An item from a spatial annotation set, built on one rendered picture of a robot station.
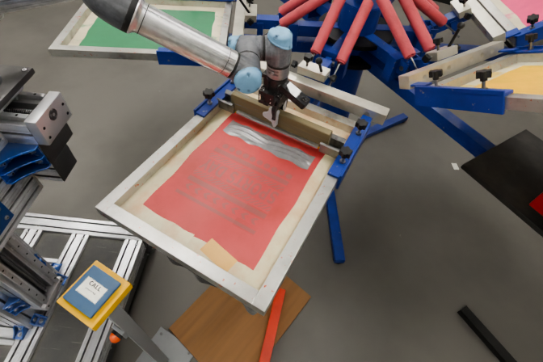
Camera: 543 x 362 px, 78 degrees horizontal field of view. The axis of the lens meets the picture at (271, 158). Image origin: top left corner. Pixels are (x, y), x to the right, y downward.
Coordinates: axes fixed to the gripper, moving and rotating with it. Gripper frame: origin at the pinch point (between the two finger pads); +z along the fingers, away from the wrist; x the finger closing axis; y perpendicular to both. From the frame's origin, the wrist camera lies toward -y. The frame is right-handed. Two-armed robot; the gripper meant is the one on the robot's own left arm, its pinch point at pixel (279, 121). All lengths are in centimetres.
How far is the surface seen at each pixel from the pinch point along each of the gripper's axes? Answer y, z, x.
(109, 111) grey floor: 166, 100, -34
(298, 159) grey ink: -13.2, 5.0, 8.7
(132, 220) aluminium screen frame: 16, 2, 58
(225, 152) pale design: 10.9, 5.2, 19.5
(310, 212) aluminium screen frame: -26.6, 1.9, 28.2
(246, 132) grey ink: 9.4, 4.6, 7.6
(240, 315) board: -8, 99, 43
